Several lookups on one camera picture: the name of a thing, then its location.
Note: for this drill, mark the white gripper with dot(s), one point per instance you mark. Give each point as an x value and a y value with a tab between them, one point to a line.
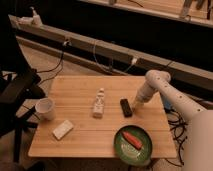
136	104

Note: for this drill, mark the small white bottle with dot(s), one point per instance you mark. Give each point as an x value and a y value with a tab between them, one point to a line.
98	107

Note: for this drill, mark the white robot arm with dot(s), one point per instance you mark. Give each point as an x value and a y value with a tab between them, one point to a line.
198	154

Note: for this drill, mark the orange carrot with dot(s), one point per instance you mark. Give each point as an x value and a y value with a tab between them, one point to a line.
132	140

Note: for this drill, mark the green plate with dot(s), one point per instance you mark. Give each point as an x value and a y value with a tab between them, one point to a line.
127	152

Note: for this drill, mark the white sponge block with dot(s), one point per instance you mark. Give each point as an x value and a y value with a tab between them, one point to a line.
63	129

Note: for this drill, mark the white paper cup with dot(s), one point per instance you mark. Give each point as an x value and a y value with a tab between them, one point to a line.
45	107

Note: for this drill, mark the wooden shelf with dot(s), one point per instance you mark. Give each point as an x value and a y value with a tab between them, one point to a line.
198	12

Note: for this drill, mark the black chair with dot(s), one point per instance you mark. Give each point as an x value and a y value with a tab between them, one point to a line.
18	82

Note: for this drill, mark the white spray bottle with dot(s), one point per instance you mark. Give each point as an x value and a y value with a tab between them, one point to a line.
35	19

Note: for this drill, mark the long metal rail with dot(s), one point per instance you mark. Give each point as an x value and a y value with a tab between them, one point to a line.
181	72

